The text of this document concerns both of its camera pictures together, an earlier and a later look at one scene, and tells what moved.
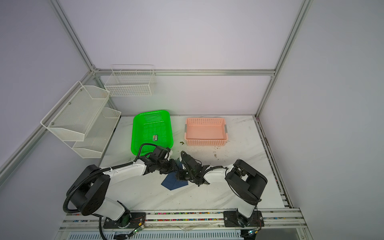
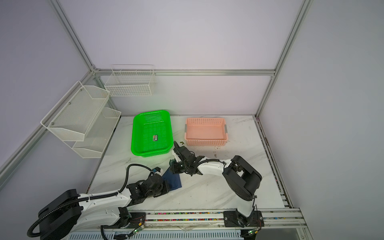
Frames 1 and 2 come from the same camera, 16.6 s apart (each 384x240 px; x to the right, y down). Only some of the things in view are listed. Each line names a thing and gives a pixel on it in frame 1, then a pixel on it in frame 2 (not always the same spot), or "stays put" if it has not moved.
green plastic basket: [154, 127] stays put
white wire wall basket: [131, 80] stays put
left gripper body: [166, 167] → [163, 190]
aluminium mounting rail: [184, 221] stays put
